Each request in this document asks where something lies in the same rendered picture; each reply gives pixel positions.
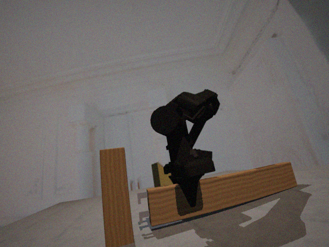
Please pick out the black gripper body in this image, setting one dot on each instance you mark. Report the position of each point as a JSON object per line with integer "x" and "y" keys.
{"x": 181, "y": 164}

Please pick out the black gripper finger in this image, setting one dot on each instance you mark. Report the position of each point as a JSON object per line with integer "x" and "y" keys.
{"x": 189, "y": 187}
{"x": 173, "y": 178}

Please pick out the wooden rail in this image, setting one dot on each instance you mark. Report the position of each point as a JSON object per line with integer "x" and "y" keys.
{"x": 168, "y": 203}

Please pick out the wooden post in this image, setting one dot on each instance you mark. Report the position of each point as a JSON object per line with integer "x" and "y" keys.
{"x": 117, "y": 216}

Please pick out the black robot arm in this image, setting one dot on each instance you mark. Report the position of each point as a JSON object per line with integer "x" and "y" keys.
{"x": 170, "y": 120}

